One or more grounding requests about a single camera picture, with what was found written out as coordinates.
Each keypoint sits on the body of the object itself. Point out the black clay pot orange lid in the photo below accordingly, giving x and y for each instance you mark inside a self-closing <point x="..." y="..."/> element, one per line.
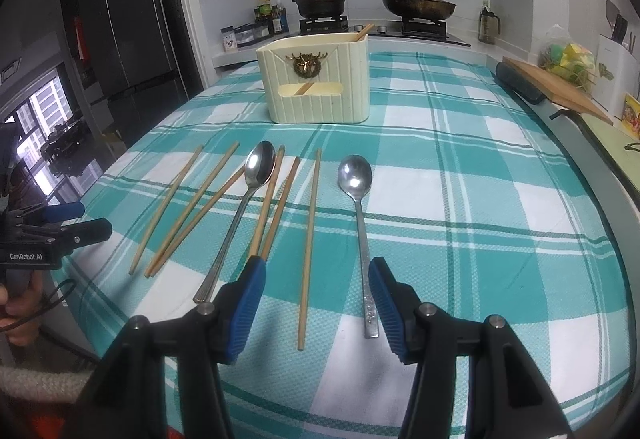
<point x="320" y="4"/>

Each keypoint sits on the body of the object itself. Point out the person's left forearm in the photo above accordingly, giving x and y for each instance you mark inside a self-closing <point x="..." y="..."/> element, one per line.
<point x="35" y="389"/>

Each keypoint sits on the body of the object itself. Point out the dark sauce bottle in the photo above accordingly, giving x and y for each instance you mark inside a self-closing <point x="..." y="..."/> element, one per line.
<point x="278" y="21"/>

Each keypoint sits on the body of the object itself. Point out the yellow-capped sauce bottle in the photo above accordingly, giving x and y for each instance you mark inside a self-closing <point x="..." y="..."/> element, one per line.
<point x="263" y="11"/>

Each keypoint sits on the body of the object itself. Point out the colourful yellow packet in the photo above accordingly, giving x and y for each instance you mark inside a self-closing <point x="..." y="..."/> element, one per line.
<point x="631" y="114"/>

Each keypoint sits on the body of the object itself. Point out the black gas stove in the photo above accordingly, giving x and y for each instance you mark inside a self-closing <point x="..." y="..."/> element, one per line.
<point x="380" y="30"/>

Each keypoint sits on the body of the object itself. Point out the wooden chopstick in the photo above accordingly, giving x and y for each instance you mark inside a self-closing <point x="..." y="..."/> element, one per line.
<point x="167" y="209"/>
<point x="310" y="244"/>
<point x="282" y="204"/>
<point x="365" y="32"/>
<point x="195" y="224"/>
<point x="200" y="201"/>
<point x="270" y="194"/>

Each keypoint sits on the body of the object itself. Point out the cream ribbed utensil holder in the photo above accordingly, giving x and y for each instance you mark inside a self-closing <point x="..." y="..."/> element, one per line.
<point x="320" y="109"/>

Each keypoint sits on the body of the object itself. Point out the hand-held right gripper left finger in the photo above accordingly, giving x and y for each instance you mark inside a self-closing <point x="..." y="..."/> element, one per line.
<point x="247" y="304"/>

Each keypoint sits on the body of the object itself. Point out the plastic bag of yellow items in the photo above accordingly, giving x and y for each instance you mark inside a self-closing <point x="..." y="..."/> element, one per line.
<point x="570" y="59"/>

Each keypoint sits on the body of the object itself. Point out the dark rolled mat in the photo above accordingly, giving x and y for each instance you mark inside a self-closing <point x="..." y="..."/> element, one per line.
<point x="517" y="81"/>

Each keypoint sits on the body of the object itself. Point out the person's left hand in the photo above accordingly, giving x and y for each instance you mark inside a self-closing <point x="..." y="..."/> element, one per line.
<point x="20" y="314"/>

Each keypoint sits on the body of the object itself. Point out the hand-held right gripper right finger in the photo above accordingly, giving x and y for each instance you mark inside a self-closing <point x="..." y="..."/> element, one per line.
<point x="385" y="304"/>

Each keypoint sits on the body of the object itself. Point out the small white carton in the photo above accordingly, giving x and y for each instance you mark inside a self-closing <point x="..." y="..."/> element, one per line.
<point x="229" y="40"/>

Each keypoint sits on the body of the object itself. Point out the wooden cutting board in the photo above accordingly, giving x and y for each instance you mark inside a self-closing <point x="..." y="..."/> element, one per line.
<point x="560" y="86"/>

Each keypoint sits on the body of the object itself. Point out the teal checked tablecloth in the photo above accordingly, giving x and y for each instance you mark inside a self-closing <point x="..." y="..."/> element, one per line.
<point x="450" y="169"/>

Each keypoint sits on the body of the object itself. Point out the kitchen cleaver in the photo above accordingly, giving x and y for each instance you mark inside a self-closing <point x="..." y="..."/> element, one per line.
<point x="612" y="16"/>

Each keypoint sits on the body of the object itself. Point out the metal spoon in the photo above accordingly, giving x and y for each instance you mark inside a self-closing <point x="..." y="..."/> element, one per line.
<point x="260" y="164"/>
<point x="354" y="176"/>

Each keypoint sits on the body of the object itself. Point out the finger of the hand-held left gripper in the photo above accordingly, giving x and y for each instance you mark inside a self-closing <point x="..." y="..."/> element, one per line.
<point x="85" y="233"/>
<point x="62" y="211"/>

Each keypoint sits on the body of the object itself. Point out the dark refrigerator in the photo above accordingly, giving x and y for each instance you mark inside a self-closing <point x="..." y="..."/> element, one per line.
<point x="130" y="19"/>

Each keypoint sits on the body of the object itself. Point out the white knife block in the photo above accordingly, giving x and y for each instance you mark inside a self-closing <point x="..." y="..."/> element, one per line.
<point x="612" y="79"/>

